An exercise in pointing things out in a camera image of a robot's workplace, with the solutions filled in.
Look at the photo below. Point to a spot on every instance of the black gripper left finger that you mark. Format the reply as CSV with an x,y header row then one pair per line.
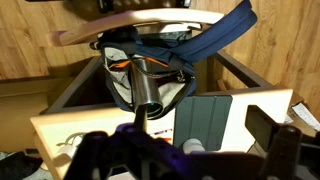
x,y
90,156

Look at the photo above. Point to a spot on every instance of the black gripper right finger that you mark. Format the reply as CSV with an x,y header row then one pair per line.
x,y
281,146

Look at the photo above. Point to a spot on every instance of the white paper sheet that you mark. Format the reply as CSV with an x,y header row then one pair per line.
x,y
305,115

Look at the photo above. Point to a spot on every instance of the dark cloth pile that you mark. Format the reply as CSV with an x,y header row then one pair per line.
x,y
15,165

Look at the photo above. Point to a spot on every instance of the dark grey tablet case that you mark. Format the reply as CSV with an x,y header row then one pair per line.
x,y
201,121

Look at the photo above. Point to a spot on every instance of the grey metal cylinder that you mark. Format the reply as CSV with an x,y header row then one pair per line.
x,y
144,85

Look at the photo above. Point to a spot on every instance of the blue backpack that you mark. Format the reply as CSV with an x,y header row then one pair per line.
x,y
213,36

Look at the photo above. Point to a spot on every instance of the curved light wood chair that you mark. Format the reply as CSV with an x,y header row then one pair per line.
x,y
140,18

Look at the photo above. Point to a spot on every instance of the dark brown furniture frame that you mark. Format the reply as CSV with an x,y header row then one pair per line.
x,y
80,86

